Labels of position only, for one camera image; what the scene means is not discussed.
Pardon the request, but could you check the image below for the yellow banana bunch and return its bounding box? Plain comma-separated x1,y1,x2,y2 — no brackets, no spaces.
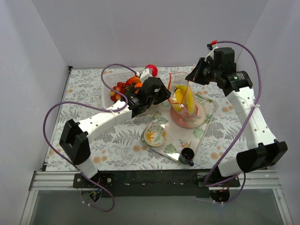
174,85,187,105

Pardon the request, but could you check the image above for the clear zip top bag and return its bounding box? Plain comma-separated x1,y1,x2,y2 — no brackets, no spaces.
168,72,203,128

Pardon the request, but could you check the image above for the yellow mango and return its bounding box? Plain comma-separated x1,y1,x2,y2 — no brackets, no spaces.
186,86,195,115

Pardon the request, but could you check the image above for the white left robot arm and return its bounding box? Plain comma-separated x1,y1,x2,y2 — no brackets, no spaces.
59,77,171,188

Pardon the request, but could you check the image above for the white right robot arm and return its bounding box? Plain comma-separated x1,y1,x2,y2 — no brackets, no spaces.
185,46,288,187

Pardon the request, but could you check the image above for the orange fruit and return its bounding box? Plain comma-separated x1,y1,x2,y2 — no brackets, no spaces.
134,82,143,94

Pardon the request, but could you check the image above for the red pomegranate on basket rim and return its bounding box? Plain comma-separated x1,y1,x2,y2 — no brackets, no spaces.
145,64,158,77

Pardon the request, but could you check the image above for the orange red mango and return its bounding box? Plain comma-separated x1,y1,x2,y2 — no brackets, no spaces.
126,76,140,86

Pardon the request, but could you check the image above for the red cherries cluster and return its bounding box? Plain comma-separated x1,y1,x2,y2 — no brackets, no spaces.
110,82,127,102

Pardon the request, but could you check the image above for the pink white plate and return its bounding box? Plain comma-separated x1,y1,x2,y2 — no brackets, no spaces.
170,98,207,128

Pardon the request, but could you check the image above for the floral small bowl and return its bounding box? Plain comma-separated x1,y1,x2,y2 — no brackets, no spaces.
143,124,167,147

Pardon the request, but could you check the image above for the white plastic fruit basket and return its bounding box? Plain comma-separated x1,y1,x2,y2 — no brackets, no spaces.
101,69,142,108

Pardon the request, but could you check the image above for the leaf pattern tray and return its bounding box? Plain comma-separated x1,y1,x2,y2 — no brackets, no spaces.
141,93,217,164

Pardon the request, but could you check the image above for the floral tablecloth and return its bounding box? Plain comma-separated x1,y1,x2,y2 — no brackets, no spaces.
46,69,247,172

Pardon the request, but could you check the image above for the dark blue cup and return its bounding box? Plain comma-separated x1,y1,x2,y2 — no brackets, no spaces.
179,148,195,166

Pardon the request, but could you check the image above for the black base bar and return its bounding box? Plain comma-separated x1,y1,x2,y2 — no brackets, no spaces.
72,169,235,199

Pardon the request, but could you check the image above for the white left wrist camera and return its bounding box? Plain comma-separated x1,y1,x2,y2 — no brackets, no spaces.
136,68,152,83

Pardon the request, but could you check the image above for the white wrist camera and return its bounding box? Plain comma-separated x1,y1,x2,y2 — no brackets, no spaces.
204,40,218,63
136,68,152,83

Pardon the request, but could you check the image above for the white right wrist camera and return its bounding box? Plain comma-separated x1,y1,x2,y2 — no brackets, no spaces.
204,40,218,63

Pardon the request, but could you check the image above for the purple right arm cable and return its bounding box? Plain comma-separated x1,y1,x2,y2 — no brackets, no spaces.
203,40,261,203

